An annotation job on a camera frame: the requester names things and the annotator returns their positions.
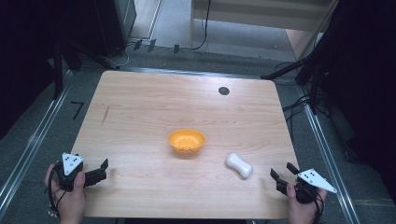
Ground orange perforated plastic bowl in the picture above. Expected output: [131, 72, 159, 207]
[167, 128, 206, 154]

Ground white shelf unit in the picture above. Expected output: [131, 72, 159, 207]
[189, 0, 340, 61]

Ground white soap bar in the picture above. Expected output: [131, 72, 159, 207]
[225, 151, 254, 180]

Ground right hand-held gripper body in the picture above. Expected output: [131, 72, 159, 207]
[275, 168, 338, 205]

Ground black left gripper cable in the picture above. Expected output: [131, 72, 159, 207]
[46, 162, 68, 218]

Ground black cabinet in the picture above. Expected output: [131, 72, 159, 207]
[92, 0, 138, 59]

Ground person's left hand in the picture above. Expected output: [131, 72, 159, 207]
[44, 163, 88, 224]

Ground black metal stand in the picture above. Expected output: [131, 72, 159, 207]
[50, 36, 120, 101]
[261, 0, 396, 117]

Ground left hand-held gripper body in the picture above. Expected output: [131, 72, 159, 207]
[55, 151, 108, 192]

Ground black hanging cable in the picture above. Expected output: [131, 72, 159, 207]
[190, 0, 213, 52]

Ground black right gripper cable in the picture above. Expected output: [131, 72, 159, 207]
[311, 191, 326, 224]

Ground black floor cables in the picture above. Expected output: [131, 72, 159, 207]
[281, 92, 332, 145]

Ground person's right hand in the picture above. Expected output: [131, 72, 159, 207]
[285, 182, 329, 224]

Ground white floor cable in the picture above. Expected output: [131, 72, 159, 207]
[112, 42, 135, 69]

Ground metal floor rail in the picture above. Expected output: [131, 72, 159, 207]
[297, 85, 362, 224]
[118, 65, 263, 80]
[0, 70, 77, 217]

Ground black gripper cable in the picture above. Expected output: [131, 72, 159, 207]
[311, 191, 326, 224]
[46, 162, 68, 218]

